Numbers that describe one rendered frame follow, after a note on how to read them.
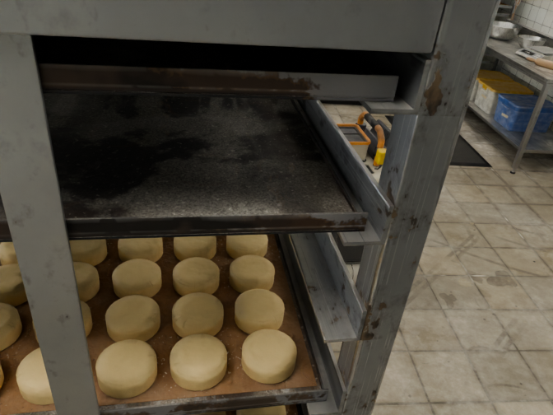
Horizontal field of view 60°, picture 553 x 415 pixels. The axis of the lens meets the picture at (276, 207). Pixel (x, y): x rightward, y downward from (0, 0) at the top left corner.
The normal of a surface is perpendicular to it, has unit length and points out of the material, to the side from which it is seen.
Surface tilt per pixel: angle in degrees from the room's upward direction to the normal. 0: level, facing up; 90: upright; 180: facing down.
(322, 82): 90
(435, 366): 0
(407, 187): 90
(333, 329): 0
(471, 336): 0
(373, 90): 90
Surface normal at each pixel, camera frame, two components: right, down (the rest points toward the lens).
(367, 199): -0.98, 0.02
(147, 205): 0.08, -0.84
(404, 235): 0.17, 0.54
